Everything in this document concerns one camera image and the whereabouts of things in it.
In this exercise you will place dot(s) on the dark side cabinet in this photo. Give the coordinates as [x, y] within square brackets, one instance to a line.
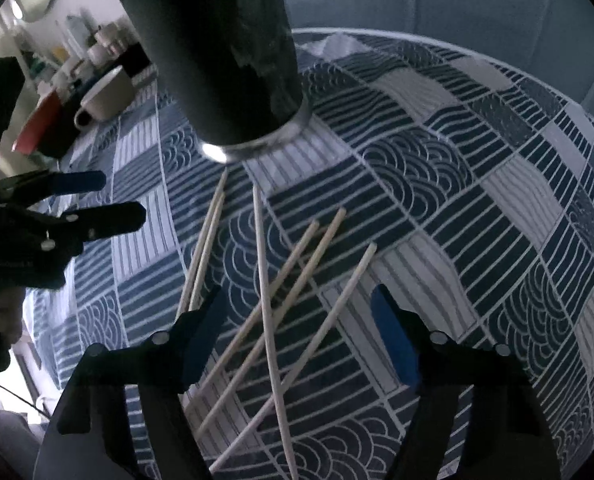
[59, 132]

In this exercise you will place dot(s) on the grey hanging backdrop cloth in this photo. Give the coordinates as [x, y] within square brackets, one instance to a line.
[452, 0]

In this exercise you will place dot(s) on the blue patterned tablecloth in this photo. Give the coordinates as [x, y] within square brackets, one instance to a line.
[452, 185]

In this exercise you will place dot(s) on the red pot with glass lid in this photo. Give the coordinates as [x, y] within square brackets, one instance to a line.
[34, 127]

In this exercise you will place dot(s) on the small plant in white pot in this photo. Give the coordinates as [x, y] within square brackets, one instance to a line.
[97, 53]

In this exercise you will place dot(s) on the glass jar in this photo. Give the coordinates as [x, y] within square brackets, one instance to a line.
[108, 35]

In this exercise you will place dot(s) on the beige ceramic mug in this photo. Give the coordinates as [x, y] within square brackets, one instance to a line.
[107, 97]

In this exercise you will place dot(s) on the person's left hand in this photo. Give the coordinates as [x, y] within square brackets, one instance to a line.
[7, 312]

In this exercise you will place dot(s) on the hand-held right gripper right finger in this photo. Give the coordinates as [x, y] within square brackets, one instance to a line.
[394, 341]

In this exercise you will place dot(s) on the black cylindrical utensil holder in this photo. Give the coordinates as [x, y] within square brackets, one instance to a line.
[217, 60]

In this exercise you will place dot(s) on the bunch of wooden chopsticks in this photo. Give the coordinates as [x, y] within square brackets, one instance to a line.
[260, 250]

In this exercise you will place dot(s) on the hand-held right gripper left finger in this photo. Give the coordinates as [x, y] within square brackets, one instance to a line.
[202, 341]

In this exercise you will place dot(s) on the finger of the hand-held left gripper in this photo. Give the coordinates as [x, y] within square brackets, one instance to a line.
[117, 217]
[79, 180]

